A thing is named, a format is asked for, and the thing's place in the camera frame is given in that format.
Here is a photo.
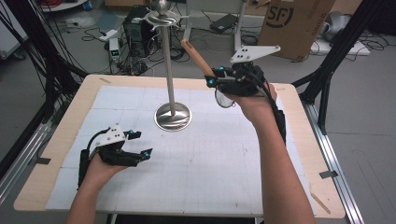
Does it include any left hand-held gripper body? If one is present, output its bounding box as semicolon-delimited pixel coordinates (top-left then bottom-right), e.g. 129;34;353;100
90;123;142;168

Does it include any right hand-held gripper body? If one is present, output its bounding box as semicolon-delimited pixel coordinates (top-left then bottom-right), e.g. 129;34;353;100
219;45;281;97

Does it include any wooden handled mesh strainer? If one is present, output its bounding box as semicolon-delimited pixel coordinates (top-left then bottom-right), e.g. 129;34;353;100
180;38;236;109

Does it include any steel hook rack stand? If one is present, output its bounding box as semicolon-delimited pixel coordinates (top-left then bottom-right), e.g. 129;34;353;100
136;0;193;133

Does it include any person's left hand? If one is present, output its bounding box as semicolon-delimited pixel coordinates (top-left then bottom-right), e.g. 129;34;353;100
82;153;129;189

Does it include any person's right hand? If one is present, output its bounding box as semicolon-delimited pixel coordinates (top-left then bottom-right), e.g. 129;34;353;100
228;83;278;126

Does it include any white metal stand leg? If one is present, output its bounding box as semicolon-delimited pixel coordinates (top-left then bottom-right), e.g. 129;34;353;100
233;0;250;59
180;0;192;49

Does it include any flat black device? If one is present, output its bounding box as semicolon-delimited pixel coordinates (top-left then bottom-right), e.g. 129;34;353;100
209;13;239;35

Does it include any white grid mat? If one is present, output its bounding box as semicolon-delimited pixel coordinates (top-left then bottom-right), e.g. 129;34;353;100
45;85;317;217

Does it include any brown cardboard box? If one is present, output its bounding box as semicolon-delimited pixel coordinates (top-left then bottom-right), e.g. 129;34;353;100
255;0;336;62

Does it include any small device with green display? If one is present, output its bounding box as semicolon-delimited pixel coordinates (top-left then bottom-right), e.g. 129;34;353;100
108;37;121;63

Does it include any light wooden table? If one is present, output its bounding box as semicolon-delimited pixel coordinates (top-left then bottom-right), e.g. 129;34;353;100
13;74;347;219

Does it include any black computer tower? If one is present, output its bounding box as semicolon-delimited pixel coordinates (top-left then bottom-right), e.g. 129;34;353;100
122;5;158;59

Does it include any white power strip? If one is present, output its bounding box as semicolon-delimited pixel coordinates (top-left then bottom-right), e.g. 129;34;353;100
98;28;119;43

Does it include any white flat board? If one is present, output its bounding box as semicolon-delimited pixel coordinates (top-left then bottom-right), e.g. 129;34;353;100
310;38;372;57

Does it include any grey tape piece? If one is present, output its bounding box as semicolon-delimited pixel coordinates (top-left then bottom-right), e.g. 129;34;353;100
318;170;339;180

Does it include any tan tape strip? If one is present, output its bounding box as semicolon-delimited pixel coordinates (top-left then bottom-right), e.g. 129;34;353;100
310;191;332;216

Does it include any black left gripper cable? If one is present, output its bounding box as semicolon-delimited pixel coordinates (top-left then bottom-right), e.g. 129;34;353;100
77;128;110;189

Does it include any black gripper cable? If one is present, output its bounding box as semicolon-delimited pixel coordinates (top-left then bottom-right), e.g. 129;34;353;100
247;65;288;146
77;128;110;189

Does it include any black floor cable bundle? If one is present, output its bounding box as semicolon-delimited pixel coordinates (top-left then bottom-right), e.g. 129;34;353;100
148;36;191;63

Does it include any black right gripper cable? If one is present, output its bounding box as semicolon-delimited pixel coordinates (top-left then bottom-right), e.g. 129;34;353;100
247;65;288;146

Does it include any aluminium rail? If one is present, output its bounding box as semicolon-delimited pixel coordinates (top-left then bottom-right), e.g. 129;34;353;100
0;102;61;204
301;101;365;224

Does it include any black metal frame with cables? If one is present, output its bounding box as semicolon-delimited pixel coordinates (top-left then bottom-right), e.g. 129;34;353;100
0;0;91;181

